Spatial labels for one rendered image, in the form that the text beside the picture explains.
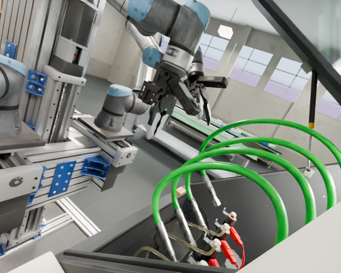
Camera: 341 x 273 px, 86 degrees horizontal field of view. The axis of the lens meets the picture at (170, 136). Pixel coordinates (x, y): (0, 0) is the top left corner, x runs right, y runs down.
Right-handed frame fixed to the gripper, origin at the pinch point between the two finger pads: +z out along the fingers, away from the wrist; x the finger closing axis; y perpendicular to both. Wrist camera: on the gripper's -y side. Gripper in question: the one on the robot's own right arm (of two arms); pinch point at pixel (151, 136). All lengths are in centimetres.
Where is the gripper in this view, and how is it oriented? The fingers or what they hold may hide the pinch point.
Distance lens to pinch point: 53.9
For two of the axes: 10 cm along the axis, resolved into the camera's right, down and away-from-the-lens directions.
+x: -5.2, 0.2, -8.6
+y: -7.6, -4.8, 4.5
